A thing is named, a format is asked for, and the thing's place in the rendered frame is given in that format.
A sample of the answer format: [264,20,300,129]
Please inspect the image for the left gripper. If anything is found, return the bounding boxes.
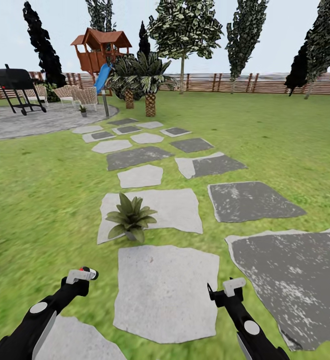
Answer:
[58,276,89,303]

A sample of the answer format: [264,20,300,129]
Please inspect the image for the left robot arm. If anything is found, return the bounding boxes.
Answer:
[0,269,94,360]

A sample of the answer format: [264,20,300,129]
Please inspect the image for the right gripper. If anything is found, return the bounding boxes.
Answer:
[207,283,243,314]

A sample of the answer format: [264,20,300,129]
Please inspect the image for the insectifuge atomizer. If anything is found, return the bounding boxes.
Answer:
[82,266,99,280]

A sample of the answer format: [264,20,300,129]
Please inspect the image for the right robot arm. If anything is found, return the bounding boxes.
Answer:
[207,277,290,360]

